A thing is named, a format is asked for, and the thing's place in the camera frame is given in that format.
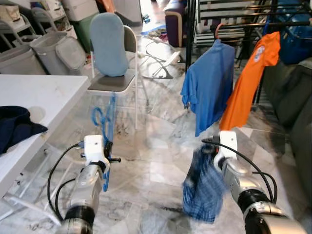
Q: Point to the light blue cushion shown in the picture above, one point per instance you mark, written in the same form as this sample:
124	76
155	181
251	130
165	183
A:
109	46

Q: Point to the dark green sofa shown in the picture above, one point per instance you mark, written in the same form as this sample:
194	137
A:
292	97

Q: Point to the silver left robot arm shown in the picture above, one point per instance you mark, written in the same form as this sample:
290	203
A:
85	195

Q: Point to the blue plastic hanger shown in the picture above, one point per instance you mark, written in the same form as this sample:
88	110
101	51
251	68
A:
112	117

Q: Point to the grey laundry bin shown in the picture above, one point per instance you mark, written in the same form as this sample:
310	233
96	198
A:
17	61
48	56

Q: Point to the colourful play mat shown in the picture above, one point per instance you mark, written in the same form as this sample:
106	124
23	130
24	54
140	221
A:
153	28

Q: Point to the blue fabric bag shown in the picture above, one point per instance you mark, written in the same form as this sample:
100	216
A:
295	39

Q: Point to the white baby bouncer frame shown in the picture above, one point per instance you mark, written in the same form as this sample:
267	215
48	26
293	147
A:
165	58

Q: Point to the pink hanger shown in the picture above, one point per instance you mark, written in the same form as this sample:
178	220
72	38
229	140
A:
218	29

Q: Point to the orange shirt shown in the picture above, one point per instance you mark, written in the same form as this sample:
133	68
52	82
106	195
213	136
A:
248	83

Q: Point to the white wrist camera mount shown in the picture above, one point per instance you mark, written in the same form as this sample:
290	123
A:
228	144
95	148

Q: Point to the black drying rack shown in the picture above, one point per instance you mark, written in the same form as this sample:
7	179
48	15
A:
189	39

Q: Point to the white folding chair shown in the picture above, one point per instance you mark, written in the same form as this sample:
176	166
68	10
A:
109	84

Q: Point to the blue shirt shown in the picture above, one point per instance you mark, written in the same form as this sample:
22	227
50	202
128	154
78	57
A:
209	83

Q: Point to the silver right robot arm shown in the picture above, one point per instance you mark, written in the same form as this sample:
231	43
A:
253	195

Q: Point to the navy crumpled garment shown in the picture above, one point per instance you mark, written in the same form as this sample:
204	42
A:
17	126

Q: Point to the green plastic bin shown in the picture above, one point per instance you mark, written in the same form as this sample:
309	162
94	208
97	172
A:
85	31

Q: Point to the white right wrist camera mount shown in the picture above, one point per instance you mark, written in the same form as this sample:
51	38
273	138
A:
228	144

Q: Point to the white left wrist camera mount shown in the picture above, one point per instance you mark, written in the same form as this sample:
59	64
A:
95	148

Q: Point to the white folding table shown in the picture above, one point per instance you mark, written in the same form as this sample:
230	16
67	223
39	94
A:
44	97

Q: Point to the purple armchair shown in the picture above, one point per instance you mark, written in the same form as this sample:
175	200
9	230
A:
174	24

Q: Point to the grey perforated bin lid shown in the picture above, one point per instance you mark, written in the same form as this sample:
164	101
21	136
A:
72	52

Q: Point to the white plastic storage bin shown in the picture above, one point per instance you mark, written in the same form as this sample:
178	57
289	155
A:
80	7

